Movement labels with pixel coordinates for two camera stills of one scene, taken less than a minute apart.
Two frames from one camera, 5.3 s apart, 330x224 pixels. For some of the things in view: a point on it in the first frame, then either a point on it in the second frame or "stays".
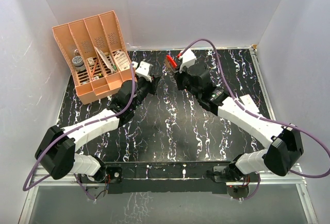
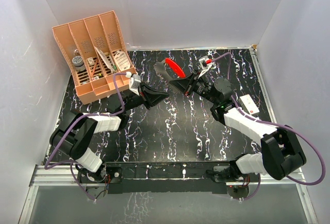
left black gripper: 153,84 -> 148,97
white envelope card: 105,59 stays
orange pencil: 94,68 stays
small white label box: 91,61 stays
